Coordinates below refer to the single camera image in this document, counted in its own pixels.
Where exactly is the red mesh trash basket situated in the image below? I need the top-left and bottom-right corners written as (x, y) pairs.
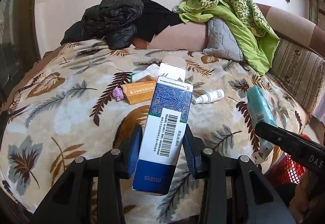
top-left (259, 131), bottom-right (306, 187)

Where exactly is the light blue plastic packet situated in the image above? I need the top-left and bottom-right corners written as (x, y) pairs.
top-left (247, 86), bottom-right (277, 164)

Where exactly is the white blue medicine box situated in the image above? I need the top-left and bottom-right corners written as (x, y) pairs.
top-left (132, 55), bottom-right (193, 195)

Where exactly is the white plastic spray bottle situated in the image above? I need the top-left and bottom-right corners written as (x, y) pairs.
top-left (193, 89), bottom-right (225, 104)

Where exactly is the orange medicine box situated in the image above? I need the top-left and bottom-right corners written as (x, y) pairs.
top-left (122, 80), bottom-right (156, 105)

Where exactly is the white green sock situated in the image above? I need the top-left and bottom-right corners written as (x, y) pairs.
top-left (130, 64), bottom-right (159, 83)

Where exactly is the striped brown cushion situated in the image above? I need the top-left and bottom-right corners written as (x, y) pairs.
top-left (269, 38), bottom-right (324, 115)

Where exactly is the purple crumpled paper ball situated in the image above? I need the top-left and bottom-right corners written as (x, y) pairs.
top-left (112, 87), bottom-right (125, 102)

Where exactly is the green patterned quilt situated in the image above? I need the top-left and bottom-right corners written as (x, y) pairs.
top-left (176, 0), bottom-right (280, 75)

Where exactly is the grey quilted pillow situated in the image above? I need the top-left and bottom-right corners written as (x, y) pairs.
top-left (203, 16), bottom-right (247, 62)

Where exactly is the wooden mirror cabinet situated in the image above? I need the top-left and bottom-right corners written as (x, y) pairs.
top-left (305, 0), bottom-right (324, 25)

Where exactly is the pink sofa seat back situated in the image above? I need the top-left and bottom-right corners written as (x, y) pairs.
top-left (132, 22), bottom-right (208, 52)

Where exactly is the dark wooden glass door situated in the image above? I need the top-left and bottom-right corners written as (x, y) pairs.
top-left (1, 0), bottom-right (40, 103)

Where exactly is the black puffer jacket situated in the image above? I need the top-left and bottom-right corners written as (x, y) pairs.
top-left (60, 0), bottom-right (182, 50)

